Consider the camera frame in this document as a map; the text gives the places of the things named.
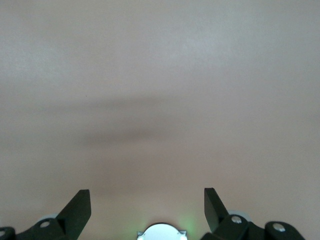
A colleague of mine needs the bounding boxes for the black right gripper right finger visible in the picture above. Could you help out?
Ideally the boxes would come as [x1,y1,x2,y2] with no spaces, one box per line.
[204,187,230,233]

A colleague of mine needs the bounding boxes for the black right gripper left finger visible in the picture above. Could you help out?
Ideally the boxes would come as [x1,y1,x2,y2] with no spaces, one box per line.
[56,189,91,240]

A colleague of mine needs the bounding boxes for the brown table mat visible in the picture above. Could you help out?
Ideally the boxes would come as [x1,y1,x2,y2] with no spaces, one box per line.
[0,0,320,240]

